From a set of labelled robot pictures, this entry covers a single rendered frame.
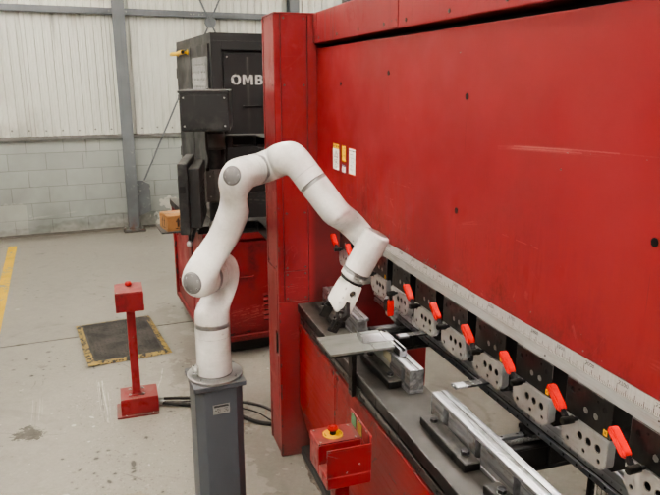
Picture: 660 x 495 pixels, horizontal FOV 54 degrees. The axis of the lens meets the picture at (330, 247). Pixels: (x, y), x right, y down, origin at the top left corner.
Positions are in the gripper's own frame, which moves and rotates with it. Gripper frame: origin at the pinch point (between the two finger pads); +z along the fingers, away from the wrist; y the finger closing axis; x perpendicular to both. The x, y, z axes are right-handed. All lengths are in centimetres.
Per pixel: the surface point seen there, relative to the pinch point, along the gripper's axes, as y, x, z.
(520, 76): -25, 0, -86
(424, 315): 6.7, -34.6, -10.6
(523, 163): -33, -8, -68
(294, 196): 132, -21, -5
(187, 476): 105, -29, 148
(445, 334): -7.9, -34.4, -11.8
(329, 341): 44, -29, 25
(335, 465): -5, -26, 46
